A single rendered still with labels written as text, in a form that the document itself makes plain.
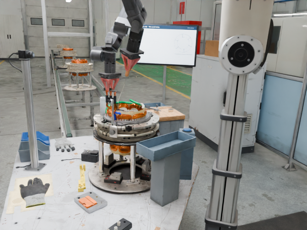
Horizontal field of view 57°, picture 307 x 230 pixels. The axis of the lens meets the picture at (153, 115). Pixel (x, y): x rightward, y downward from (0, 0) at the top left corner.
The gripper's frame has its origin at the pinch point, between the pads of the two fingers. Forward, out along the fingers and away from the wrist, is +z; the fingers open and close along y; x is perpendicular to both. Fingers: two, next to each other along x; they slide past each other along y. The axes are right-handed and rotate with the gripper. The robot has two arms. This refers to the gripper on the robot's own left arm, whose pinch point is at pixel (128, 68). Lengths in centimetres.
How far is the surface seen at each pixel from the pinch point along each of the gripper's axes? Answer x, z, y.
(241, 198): 67, 130, -132
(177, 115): 20.5, 23.4, -25.7
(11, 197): -6, 56, 53
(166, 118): 17.8, 25.0, -19.7
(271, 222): 96, 116, -111
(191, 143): 42.4, 15.6, -0.2
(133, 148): 21.5, 28.2, 11.0
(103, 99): -4.8, 17.7, 7.2
